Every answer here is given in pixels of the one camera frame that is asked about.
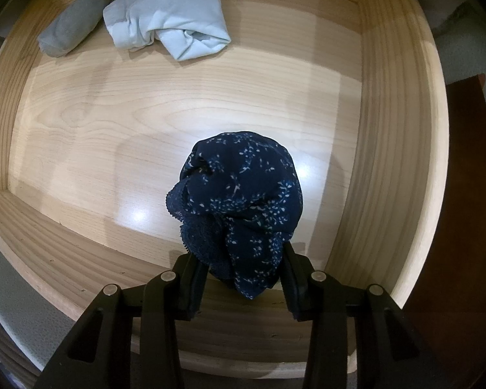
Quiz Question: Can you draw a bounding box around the navy floral print underwear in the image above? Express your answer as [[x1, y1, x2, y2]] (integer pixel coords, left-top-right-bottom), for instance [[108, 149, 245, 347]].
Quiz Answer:
[[165, 131, 304, 301]]

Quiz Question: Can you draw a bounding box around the grey wooden drawer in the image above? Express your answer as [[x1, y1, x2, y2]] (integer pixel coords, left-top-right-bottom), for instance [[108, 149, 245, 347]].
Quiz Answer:
[[0, 0, 450, 377]]

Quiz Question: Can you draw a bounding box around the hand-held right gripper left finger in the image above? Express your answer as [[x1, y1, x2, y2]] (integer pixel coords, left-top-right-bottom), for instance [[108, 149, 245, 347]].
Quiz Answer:
[[42, 251, 209, 389]]

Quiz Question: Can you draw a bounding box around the light blue underwear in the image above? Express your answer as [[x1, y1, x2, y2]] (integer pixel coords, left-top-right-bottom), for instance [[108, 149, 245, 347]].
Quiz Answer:
[[102, 0, 232, 62]]

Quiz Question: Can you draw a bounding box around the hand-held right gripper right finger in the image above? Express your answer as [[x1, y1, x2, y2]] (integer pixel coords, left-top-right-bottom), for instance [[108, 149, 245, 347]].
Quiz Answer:
[[281, 243, 450, 389]]

